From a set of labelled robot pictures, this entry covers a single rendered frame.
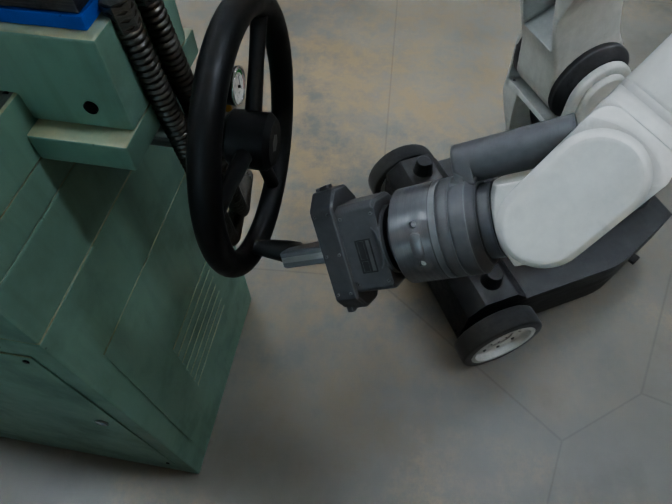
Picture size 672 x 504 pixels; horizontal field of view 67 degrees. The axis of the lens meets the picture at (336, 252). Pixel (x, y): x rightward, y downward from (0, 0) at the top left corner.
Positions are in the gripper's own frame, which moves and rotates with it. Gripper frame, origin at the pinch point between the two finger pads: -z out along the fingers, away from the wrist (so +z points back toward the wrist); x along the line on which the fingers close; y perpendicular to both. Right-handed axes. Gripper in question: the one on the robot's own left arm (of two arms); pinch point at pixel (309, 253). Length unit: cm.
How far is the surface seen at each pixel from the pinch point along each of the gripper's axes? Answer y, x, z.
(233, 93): -23.6, 21.9, -20.4
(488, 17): -187, 42, -7
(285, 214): -80, -5, -57
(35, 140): 13.5, 17.6, -15.4
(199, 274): -22.7, -5.1, -39.4
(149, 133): 7.0, 15.7, -8.6
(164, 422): -8, -26, -44
